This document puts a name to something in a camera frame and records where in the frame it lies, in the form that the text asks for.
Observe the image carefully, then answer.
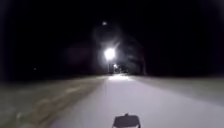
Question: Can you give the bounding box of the grey paved path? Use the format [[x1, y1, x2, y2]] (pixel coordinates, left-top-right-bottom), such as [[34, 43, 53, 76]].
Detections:
[[49, 74, 224, 128]]

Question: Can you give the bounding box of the grass verge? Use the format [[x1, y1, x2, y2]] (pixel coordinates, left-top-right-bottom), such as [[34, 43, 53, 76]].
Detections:
[[0, 75, 109, 128], [131, 75, 224, 107]]

